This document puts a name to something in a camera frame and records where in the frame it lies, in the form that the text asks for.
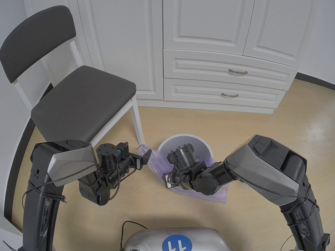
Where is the grey and white chair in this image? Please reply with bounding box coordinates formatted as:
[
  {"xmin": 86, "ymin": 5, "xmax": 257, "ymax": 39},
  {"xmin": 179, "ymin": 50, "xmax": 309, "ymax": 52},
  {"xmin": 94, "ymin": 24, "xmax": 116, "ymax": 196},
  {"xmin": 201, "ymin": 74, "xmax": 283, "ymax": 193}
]
[{"xmin": 0, "ymin": 5, "xmax": 146, "ymax": 148}]

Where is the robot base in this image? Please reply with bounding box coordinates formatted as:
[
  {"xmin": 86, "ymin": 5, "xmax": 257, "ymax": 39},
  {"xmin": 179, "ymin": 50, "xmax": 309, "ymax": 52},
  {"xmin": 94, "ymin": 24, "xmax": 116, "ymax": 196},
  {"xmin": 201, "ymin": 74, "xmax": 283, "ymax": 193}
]
[{"xmin": 126, "ymin": 228, "xmax": 232, "ymax": 251}]

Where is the white wardrobe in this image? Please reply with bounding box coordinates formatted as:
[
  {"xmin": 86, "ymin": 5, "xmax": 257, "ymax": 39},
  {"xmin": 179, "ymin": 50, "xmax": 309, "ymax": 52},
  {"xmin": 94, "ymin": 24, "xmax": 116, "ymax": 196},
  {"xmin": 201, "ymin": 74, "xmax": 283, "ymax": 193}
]
[{"xmin": 22, "ymin": 0, "xmax": 317, "ymax": 115}]

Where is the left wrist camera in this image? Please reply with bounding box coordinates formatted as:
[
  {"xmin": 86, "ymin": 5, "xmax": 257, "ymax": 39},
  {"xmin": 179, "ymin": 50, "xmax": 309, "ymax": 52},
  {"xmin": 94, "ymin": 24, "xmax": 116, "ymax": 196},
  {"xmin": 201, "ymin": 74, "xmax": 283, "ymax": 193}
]
[{"xmin": 116, "ymin": 142, "xmax": 129, "ymax": 157}]

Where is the black cable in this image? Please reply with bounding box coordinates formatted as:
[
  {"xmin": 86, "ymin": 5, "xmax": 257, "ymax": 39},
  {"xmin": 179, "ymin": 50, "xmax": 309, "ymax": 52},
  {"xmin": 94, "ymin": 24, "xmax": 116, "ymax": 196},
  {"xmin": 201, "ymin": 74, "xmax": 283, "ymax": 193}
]
[
  {"xmin": 120, "ymin": 220, "xmax": 149, "ymax": 249},
  {"xmin": 281, "ymin": 236, "xmax": 297, "ymax": 251},
  {"xmin": 22, "ymin": 164, "xmax": 98, "ymax": 214},
  {"xmin": 0, "ymin": 242, "xmax": 19, "ymax": 251}
]

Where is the white trash bin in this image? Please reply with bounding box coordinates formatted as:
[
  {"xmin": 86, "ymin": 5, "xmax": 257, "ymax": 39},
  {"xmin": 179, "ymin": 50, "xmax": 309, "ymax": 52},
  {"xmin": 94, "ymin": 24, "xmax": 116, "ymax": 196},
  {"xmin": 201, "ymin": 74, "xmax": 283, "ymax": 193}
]
[{"xmin": 157, "ymin": 134, "xmax": 213, "ymax": 167}]

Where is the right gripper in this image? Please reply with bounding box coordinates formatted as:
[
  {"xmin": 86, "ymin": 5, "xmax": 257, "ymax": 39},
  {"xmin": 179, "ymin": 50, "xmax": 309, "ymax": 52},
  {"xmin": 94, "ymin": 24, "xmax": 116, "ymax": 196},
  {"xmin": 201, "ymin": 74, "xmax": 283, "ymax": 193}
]
[{"xmin": 163, "ymin": 171, "xmax": 193, "ymax": 191}]

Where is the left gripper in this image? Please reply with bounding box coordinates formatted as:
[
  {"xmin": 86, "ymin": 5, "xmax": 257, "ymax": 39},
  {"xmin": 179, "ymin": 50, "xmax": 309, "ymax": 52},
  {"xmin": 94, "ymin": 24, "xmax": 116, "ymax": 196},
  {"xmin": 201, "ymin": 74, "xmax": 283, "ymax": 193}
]
[{"xmin": 120, "ymin": 151, "xmax": 153, "ymax": 176}]

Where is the purple plastic bag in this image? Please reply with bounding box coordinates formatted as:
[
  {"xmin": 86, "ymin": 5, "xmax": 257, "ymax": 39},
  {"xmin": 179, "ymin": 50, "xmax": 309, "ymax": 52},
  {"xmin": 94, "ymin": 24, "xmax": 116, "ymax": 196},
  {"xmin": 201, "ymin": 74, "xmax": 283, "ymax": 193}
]
[{"xmin": 136, "ymin": 144, "xmax": 228, "ymax": 204}]

